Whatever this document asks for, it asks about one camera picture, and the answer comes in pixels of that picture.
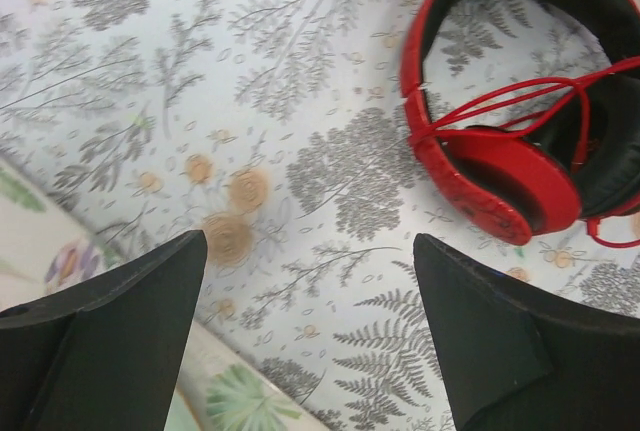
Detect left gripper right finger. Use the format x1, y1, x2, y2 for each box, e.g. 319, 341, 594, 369
413, 234, 639, 430

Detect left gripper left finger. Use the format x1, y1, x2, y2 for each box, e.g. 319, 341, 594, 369
1, 231, 206, 431

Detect red headphone cable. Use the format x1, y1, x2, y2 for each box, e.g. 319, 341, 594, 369
407, 56, 640, 250

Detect red headphones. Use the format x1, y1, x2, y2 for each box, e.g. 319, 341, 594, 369
400, 0, 639, 245

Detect green ceramic plate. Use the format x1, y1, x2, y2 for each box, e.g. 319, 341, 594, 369
164, 385, 203, 431

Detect floral rectangular tray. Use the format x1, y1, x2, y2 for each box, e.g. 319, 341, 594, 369
1, 164, 321, 430

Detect floral tablecloth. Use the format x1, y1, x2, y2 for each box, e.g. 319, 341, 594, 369
1, 0, 639, 430

